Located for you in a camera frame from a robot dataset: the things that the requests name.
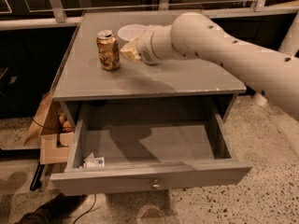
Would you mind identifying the grey wooden cabinet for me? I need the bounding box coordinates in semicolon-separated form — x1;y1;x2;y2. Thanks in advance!
50;10;249;133

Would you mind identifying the metal railing frame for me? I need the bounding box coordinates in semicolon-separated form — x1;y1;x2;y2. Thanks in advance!
0;0;299;31

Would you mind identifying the white ceramic bowl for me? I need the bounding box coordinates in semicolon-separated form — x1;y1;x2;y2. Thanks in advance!
118;24;147;46

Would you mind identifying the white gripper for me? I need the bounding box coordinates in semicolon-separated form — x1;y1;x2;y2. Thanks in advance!
121;26;160;65

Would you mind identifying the black cable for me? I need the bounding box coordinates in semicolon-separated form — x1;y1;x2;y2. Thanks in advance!
72;193;97;224

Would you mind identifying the orange soda can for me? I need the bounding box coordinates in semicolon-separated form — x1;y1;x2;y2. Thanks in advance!
96;30;120;71

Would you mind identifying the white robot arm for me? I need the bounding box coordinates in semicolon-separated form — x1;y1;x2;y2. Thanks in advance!
121;12;299;119

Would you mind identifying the grey open top drawer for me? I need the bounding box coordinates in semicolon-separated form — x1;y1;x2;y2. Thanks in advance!
50;110;253;197

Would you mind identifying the black shoe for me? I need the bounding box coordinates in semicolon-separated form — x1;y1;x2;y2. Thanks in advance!
14;193;85;224

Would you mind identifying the metal drawer knob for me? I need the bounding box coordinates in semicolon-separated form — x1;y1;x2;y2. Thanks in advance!
151;179;161;190

